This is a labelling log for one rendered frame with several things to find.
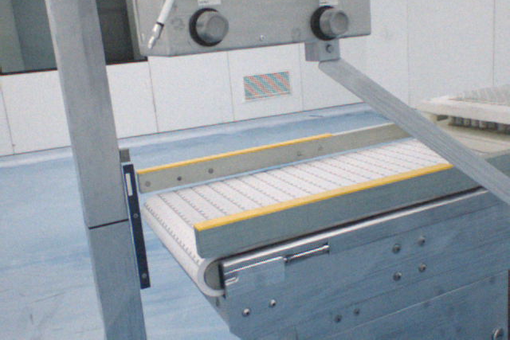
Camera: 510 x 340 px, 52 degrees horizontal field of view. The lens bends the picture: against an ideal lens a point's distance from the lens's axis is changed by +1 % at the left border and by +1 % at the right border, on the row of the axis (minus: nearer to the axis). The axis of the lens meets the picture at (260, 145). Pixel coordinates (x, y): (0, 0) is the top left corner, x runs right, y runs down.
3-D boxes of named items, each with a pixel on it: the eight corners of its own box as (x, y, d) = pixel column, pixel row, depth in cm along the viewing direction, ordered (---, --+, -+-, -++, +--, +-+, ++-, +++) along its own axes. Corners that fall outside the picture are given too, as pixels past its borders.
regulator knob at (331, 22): (326, 41, 49) (323, -6, 48) (311, 42, 51) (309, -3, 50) (355, 38, 50) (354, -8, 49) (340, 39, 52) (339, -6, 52)
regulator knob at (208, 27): (200, 48, 44) (194, -7, 43) (191, 48, 46) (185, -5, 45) (237, 44, 45) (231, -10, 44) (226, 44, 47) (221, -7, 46)
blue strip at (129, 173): (141, 290, 81) (123, 166, 76) (140, 288, 81) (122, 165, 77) (151, 287, 81) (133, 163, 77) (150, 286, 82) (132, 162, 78)
